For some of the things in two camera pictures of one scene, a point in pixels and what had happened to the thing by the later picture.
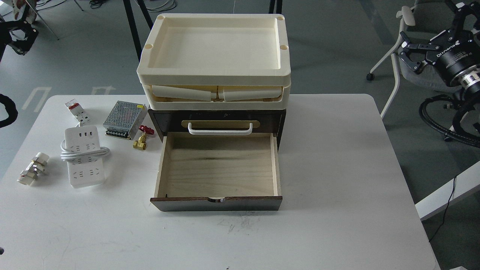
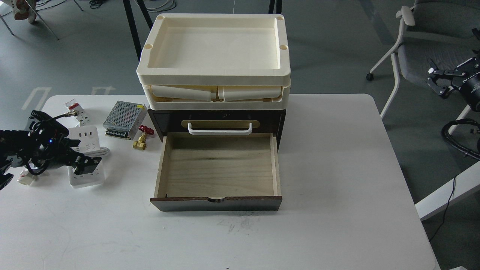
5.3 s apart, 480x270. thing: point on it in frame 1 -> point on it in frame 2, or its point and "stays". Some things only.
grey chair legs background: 48,26 stays
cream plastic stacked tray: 216,62 stays
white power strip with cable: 81,148 stays
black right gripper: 455,48 -> 470,91
